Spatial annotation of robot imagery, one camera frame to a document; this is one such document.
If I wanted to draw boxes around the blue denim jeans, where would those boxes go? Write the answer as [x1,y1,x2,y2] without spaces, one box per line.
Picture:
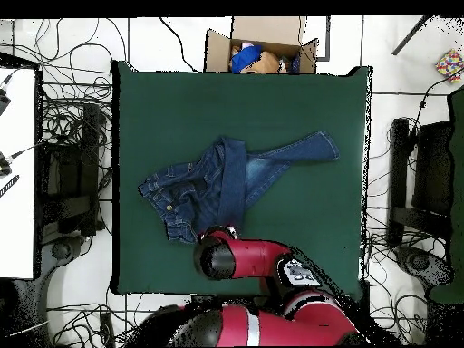
[137,130,341,245]

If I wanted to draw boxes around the black metal rod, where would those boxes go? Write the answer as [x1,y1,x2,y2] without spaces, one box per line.
[391,14,432,56]

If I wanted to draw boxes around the bright blue cloth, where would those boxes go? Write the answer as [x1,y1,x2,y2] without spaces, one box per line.
[230,44,264,73]

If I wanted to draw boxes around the white table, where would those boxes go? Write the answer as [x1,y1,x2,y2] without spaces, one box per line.
[0,66,37,280]

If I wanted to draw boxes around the black power strip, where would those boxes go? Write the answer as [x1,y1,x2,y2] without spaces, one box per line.
[99,312,116,347]

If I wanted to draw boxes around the tan fabric item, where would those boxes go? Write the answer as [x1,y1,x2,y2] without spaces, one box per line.
[249,50,282,74]

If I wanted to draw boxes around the green covered side table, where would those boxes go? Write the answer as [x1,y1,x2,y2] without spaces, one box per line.
[427,86,464,305]

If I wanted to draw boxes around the dark green table cloth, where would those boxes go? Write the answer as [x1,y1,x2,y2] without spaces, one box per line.
[110,59,373,302]

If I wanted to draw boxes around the black ribbed strap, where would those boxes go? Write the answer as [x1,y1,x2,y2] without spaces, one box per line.
[0,174,21,198]

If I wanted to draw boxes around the open cardboard box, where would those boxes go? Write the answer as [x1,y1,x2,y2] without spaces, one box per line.
[204,15,320,74]

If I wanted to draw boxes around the colourful dotted cloth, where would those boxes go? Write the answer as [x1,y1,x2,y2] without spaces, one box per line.
[434,48,464,83]

